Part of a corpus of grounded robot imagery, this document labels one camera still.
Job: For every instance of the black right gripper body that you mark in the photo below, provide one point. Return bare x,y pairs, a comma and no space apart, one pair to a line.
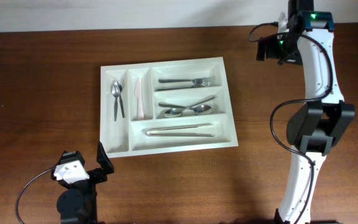
283,49

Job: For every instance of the steel fork crosswise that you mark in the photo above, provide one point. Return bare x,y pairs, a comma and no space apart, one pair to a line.
197,85

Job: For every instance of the steel fork with long handle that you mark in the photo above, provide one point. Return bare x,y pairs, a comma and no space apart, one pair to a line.
197,81

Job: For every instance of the small steel teaspoon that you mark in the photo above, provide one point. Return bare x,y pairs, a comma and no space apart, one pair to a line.
115,93
119,88

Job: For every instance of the pink plastic knife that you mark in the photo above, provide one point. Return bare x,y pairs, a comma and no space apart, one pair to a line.
138,94

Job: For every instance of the large steel spoon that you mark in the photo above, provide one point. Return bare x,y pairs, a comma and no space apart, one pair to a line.
199,109

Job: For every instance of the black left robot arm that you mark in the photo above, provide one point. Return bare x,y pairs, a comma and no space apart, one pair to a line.
78,203

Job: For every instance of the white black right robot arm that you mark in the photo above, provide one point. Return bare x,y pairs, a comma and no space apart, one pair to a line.
305,37

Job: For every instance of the white plastic cutlery tray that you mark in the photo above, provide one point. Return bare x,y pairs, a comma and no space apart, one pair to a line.
159,107

